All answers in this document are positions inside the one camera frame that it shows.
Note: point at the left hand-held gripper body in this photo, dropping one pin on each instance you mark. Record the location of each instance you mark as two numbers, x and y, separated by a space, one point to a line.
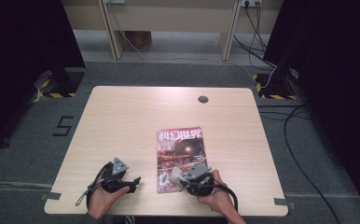
114 182

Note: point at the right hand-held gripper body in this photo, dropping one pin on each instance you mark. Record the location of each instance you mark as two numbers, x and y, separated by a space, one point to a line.
200 182

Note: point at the red cover magazine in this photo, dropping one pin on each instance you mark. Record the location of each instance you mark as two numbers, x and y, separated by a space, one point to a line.
181 149

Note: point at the person's left hand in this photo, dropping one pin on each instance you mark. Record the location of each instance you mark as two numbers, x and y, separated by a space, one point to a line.
102 202

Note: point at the person's right hand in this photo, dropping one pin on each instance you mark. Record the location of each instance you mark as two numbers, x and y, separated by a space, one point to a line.
221 199

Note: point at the grey tape piece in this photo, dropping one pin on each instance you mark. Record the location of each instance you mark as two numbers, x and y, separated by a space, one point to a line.
50 196
283 202

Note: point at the black stand base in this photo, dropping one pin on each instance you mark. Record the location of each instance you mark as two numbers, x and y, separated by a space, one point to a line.
64 82
276 87

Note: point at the brown cardboard box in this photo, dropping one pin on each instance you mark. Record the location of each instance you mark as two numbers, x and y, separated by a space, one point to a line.
139 39

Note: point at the black curtain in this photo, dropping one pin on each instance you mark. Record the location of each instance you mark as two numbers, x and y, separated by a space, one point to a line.
19 62
339 77

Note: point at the white wall socket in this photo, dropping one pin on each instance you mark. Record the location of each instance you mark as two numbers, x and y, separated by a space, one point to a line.
251 2

